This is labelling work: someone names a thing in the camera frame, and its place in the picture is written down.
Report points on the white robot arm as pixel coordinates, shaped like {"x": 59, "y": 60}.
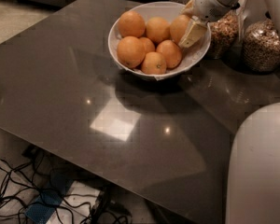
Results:
{"x": 253, "y": 192}

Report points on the small orange centre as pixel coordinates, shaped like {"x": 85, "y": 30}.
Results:
{"x": 148, "y": 44}

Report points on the blue box on floor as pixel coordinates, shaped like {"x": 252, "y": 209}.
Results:
{"x": 50, "y": 198}

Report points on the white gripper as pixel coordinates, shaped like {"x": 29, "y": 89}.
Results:
{"x": 209, "y": 4}

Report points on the glass jar of nuts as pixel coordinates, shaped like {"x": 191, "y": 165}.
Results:
{"x": 223, "y": 34}

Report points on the orange front with stem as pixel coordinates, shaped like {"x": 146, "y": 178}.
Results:
{"x": 154, "y": 64}

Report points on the white bowl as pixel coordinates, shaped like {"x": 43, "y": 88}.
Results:
{"x": 160, "y": 8}

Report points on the glass jar of cereal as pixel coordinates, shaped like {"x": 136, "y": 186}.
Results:
{"x": 261, "y": 47}

